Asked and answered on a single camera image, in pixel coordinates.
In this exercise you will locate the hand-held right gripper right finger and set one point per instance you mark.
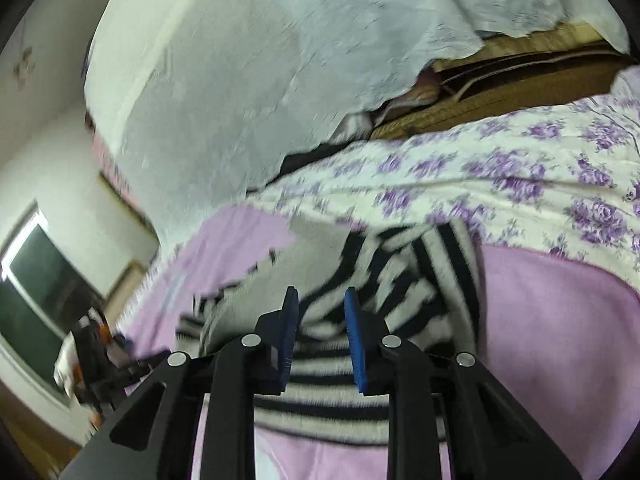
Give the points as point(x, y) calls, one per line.
point(355, 340)

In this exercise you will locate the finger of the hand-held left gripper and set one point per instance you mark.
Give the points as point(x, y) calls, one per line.
point(142, 365)

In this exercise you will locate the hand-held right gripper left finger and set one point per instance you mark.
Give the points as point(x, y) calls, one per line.
point(289, 340)

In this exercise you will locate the black grey striped sweater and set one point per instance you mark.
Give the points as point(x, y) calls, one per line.
point(400, 285)

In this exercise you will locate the window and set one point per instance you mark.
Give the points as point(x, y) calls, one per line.
point(35, 285)

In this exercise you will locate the pink floral cloth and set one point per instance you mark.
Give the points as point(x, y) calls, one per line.
point(107, 160)

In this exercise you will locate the purple floral bedsheet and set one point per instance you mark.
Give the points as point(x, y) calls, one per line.
point(500, 170)

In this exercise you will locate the pink striped cloth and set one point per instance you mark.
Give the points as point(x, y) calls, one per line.
point(420, 92)

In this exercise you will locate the white lace cover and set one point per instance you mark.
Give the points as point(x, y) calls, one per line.
point(250, 60)

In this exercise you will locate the brown woven mat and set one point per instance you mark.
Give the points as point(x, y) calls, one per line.
point(500, 95)

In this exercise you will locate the wall sticker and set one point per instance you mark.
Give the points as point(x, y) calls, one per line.
point(22, 66)

